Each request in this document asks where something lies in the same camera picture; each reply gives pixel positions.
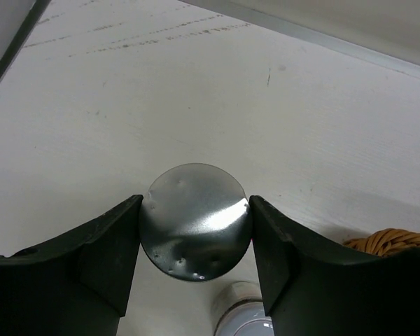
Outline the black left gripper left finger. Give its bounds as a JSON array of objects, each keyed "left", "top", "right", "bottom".
[{"left": 0, "top": 195, "right": 142, "bottom": 335}]

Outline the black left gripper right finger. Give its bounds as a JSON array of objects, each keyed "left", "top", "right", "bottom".
[{"left": 249, "top": 196, "right": 420, "bottom": 335}]

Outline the silver lid white spice bottle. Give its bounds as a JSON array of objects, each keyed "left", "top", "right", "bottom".
[{"left": 139, "top": 163, "right": 253, "bottom": 282}]

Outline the small jar red label lid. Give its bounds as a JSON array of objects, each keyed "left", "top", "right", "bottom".
[{"left": 211, "top": 281, "right": 274, "bottom": 336}]

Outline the brown wicker divided basket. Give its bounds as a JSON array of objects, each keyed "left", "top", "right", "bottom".
[{"left": 344, "top": 228, "right": 420, "bottom": 257}]

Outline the metal table edge rail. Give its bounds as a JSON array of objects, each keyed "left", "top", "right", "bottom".
[{"left": 191, "top": 0, "right": 420, "bottom": 79}]

